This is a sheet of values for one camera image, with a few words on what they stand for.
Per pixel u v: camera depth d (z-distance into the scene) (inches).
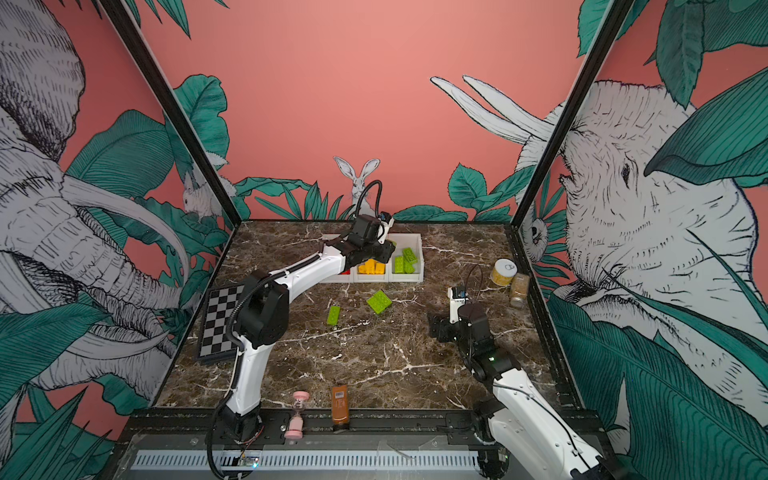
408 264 42.2
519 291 37.6
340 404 29.4
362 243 29.8
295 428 28.6
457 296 28.2
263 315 21.5
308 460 27.6
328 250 27.4
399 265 40.9
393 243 35.8
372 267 39.7
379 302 38.4
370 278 39.3
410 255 42.6
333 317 37.3
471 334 23.7
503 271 39.4
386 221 33.8
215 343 33.1
